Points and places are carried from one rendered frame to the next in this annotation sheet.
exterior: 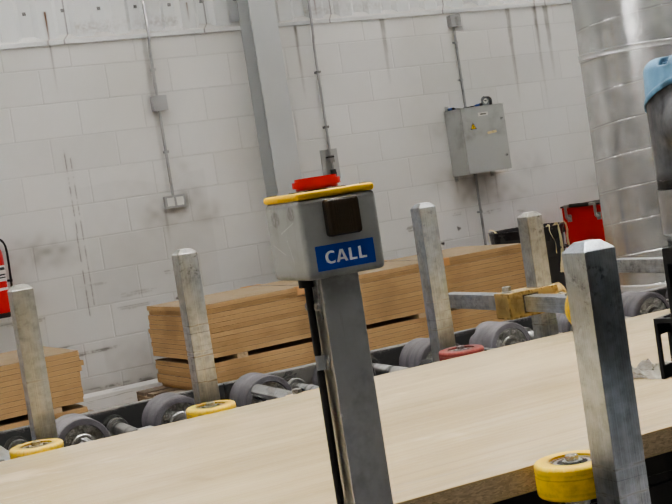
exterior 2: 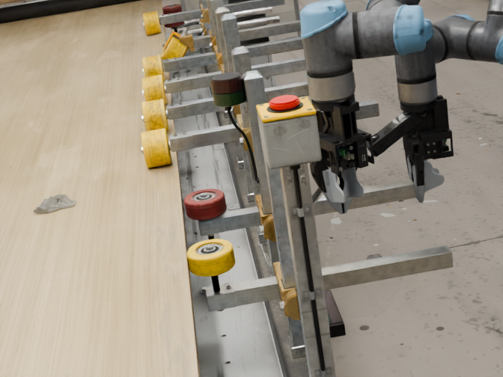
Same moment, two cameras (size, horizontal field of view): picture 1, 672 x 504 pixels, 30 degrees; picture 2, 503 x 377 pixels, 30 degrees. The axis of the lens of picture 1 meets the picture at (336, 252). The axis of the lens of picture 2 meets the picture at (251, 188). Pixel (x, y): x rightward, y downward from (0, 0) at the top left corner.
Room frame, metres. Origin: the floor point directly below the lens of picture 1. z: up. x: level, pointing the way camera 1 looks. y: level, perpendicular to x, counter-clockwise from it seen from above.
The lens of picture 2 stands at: (0.64, 1.11, 1.57)
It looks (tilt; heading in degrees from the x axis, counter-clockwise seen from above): 21 degrees down; 292
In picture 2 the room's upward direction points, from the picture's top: 9 degrees counter-clockwise
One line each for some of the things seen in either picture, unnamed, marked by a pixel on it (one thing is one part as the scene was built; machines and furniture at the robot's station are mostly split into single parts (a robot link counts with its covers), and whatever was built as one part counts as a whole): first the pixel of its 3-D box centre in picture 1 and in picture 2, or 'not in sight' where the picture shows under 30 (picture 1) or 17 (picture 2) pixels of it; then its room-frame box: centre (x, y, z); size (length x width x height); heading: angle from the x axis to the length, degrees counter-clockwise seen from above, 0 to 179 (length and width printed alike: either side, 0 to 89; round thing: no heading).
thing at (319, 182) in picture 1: (316, 187); (284, 105); (1.03, 0.01, 1.22); 0.04 x 0.04 x 0.02
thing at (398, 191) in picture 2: not in sight; (307, 208); (1.20, -0.52, 0.84); 0.43 x 0.03 x 0.04; 25
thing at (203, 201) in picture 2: not in sight; (208, 220); (1.38, -0.44, 0.85); 0.08 x 0.08 x 0.11
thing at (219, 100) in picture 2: not in sight; (229, 96); (1.29, -0.43, 1.11); 0.06 x 0.06 x 0.02
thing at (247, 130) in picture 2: not in sight; (251, 132); (1.36, -0.70, 0.95); 0.13 x 0.06 x 0.05; 115
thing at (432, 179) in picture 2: not in sight; (430, 182); (0.97, -0.61, 0.86); 0.06 x 0.03 x 0.09; 25
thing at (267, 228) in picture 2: not in sight; (271, 217); (1.26, -0.47, 0.85); 0.13 x 0.06 x 0.05; 115
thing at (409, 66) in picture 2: not in sight; (415, 49); (0.98, -0.63, 1.13); 0.09 x 0.08 x 0.11; 58
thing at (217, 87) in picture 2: not in sight; (227, 82); (1.29, -0.43, 1.13); 0.06 x 0.06 x 0.02
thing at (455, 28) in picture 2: not in sight; (455, 38); (0.91, -0.70, 1.12); 0.11 x 0.11 x 0.08; 58
